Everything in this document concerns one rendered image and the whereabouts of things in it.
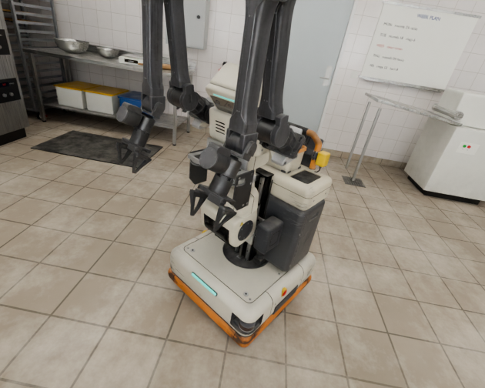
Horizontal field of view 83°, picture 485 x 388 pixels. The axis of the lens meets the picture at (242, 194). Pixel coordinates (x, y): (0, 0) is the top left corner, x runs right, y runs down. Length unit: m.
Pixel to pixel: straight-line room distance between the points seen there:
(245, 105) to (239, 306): 0.94
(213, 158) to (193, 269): 0.91
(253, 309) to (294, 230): 0.41
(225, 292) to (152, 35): 1.10
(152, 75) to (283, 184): 0.71
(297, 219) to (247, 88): 0.77
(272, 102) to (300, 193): 0.56
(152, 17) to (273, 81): 0.45
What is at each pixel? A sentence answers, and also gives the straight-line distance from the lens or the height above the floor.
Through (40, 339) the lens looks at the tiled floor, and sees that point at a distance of 1.72.
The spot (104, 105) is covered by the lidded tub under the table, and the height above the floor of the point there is 0.34.
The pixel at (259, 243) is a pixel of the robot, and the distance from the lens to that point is 1.30.
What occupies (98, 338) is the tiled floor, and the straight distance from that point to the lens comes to 1.64.
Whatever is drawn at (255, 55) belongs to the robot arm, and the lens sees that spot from 0.71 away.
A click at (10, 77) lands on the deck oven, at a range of 3.90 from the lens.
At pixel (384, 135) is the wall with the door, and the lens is 4.54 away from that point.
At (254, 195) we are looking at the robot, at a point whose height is 0.77.
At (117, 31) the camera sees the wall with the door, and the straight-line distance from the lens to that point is 4.67.
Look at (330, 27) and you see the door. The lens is 4.19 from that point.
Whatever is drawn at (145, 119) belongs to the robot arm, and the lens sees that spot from 1.07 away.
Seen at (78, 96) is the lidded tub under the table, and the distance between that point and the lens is 4.35.
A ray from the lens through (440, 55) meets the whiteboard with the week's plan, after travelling 4.55.
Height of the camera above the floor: 1.34
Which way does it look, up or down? 29 degrees down
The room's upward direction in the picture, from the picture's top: 9 degrees clockwise
